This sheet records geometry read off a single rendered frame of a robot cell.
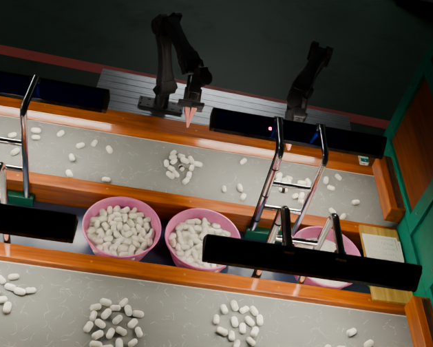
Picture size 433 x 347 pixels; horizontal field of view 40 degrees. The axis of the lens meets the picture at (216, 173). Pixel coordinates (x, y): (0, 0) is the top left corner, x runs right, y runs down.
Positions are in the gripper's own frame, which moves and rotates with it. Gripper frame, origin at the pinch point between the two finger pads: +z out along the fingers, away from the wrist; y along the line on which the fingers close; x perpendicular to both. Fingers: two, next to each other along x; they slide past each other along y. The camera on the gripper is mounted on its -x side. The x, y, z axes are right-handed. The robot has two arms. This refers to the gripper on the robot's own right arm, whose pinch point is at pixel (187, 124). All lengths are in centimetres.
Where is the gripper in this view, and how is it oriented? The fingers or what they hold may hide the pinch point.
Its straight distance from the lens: 234.5
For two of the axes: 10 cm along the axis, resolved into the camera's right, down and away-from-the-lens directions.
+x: -1.2, 1.0, 9.9
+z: -1.4, 9.8, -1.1
